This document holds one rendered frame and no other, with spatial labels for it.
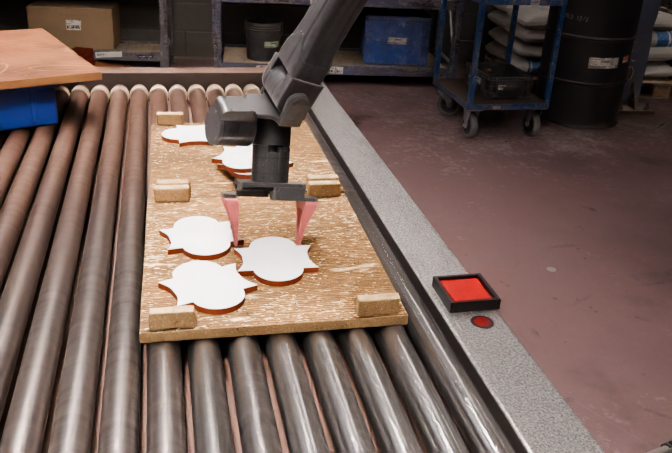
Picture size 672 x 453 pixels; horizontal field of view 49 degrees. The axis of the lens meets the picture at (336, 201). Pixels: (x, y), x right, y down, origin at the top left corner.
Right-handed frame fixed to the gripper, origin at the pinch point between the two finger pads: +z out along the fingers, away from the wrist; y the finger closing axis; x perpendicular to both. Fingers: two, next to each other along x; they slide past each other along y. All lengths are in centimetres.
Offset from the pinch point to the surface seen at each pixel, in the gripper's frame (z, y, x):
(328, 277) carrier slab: 3.8, 7.7, -9.3
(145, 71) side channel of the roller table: -31, -19, 97
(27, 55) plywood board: -31, -46, 76
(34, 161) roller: -8, -40, 44
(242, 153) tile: -12.1, -0.4, 31.5
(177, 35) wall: -88, 3, 510
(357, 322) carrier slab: 7.7, 9.3, -19.6
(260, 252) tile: 1.3, -1.4, -2.9
